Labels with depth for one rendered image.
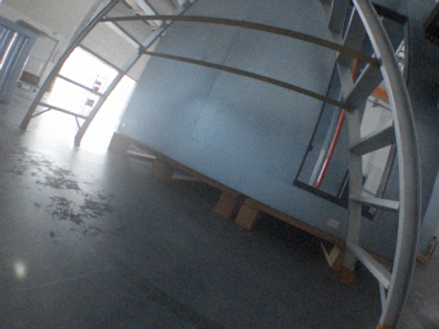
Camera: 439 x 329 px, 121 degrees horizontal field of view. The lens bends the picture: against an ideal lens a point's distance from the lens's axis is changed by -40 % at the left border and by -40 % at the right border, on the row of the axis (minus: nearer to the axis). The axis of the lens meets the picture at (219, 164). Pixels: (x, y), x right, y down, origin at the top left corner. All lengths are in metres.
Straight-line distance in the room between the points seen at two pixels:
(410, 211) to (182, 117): 1.50
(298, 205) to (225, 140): 0.64
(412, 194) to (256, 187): 0.96
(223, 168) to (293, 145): 0.49
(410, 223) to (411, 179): 0.12
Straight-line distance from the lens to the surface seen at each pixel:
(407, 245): 0.67
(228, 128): 1.44
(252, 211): 1.24
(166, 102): 1.77
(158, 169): 1.53
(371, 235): 1.44
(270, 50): 1.65
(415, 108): 1.69
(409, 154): 0.66
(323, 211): 1.33
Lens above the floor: 0.34
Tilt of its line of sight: 2 degrees down
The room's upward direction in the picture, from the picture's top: 23 degrees clockwise
